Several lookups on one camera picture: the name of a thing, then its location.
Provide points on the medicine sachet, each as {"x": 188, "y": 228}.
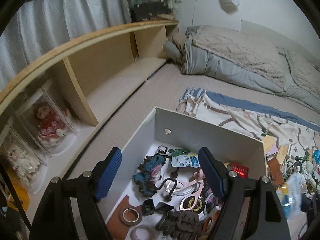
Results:
{"x": 290, "y": 195}
{"x": 188, "y": 160}

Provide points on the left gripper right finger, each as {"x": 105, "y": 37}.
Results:
{"x": 265, "y": 216}

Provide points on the brown tape roll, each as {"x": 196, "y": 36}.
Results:
{"x": 130, "y": 215}

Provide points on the red cigarette box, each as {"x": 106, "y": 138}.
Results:
{"x": 238, "y": 169}

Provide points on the green clothes peg with loop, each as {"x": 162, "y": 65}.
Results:
{"x": 175, "y": 152}

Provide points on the grey folded duvet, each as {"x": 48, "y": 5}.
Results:
{"x": 246, "y": 60}

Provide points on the pink tape roll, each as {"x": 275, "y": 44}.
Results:
{"x": 143, "y": 232}

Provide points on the grey curtain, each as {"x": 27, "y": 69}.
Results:
{"x": 42, "y": 25}

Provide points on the black hair claw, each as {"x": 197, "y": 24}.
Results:
{"x": 180, "y": 225}

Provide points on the cartoon bear blanket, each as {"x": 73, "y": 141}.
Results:
{"x": 293, "y": 141}

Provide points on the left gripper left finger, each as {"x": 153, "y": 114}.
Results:
{"x": 54, "y": 217}

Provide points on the brown leather pouch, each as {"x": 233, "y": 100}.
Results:
{"x": 275, "y": 171}

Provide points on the white shoe box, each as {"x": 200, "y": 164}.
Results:
{"x": 161, "y": 130}

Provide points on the wooden bedside shelf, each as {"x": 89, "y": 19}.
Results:
{"x": 95, "y": 74}

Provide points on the red dress doll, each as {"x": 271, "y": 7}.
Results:
{"x": 52, "y": 129}

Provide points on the black bag on shelf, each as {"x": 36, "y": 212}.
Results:
{"x": 151, "y": 11}

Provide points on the white dress doll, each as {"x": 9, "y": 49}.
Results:
{"x": 24, "y": 164}

